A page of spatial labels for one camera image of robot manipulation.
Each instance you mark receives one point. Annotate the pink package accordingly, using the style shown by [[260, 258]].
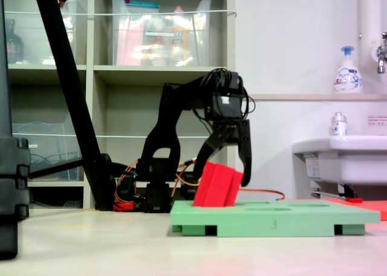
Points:
[[130, 43]]

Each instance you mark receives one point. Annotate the small red block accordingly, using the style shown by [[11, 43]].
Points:
[[354, 200]]

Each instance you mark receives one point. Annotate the black tripod strut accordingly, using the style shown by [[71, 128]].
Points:
[[54, 168]]

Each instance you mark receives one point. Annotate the beige shelf unit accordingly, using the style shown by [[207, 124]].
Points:
[[133, 76]]

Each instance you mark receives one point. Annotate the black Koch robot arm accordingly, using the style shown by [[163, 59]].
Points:
[[163, 130]]

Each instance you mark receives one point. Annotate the dark grey upright panel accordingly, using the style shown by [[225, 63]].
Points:
[[4, 61]]

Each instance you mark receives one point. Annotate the pink wall label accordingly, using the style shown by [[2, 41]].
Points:
[[378, 120]]

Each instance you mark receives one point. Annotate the notched black stack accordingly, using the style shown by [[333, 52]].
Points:
[[12, 179]]

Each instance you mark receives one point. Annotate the orange bottle pink cap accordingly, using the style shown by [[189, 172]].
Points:
[[180, 40]]

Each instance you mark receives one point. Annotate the red-orange flat mat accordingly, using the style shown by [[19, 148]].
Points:
[[375, 207]]

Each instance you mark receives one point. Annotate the dark glass bottle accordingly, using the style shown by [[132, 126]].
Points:
[[13, 46]]

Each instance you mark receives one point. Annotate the red cross columnar block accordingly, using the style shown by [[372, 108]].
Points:
[[214, 185]]

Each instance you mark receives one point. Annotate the chrome faucet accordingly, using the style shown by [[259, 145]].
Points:
[[381, 53]]

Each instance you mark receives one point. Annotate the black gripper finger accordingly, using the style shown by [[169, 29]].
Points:
[[205, 155], [245, 155]]

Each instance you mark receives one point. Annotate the small clear sanitizer bottle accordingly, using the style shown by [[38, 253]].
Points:
[[338, 126]]

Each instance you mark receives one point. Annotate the black tripod leg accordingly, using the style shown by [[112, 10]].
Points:
[[60, 52]]

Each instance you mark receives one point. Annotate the white foam soap bottle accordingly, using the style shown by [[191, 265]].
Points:
[[347, 76]]

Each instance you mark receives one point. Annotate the large clear plastic bin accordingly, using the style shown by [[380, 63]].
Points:
[[199, 46]]

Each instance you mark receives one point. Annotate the metal sink support bar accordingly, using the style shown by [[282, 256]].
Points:
[[329, 195]]

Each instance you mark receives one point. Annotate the white sink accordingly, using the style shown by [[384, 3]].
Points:
[[356, 161]]

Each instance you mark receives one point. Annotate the clear bin with bottles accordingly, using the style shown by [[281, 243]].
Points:
[[33, 40]]

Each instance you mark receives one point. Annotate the green shape hole board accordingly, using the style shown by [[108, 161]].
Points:
[[257, 221]]

